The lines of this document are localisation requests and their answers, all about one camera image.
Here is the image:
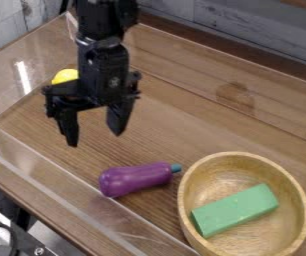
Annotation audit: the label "brown wooden bowl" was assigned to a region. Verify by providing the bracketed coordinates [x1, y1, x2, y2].
[178, 152, 306, 256]

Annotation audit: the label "green rectangular block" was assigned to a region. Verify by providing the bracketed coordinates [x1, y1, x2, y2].
[190, 184, 280, 238]

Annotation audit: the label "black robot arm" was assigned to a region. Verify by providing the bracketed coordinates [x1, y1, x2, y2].
[42, 0, 142, 147]

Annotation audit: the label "purple toy eggplant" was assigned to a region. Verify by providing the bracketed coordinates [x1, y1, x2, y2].
[99, 162, 182, 198]

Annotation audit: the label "yellow toy lemon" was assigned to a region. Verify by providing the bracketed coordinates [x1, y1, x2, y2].
[52, 69, 79, 85]

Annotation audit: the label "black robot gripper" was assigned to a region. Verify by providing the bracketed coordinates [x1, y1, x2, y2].
[43, 37, 142, 147]

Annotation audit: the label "clear acrylic tray walls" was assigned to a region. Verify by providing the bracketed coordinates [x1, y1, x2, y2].
[0, 15, 306, 256]

